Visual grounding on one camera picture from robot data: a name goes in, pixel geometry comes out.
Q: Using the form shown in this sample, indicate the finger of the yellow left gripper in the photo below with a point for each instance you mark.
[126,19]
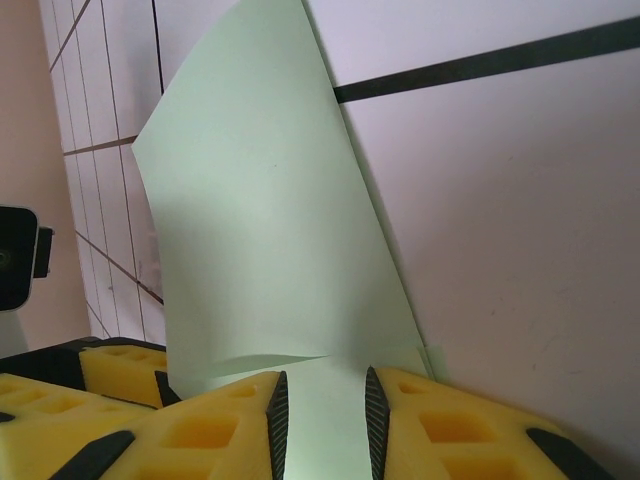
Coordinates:
[125,375]
[30,440]

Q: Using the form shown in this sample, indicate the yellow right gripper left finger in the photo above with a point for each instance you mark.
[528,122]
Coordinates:
[165,450]

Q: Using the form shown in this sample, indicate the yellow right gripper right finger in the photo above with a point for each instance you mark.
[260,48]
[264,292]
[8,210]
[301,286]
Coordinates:
[400,400]

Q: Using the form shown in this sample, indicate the light green paper sheet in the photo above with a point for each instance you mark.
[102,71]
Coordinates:
[260,200]

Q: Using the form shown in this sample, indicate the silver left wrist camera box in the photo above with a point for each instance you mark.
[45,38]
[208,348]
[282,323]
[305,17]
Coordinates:
[15,260]

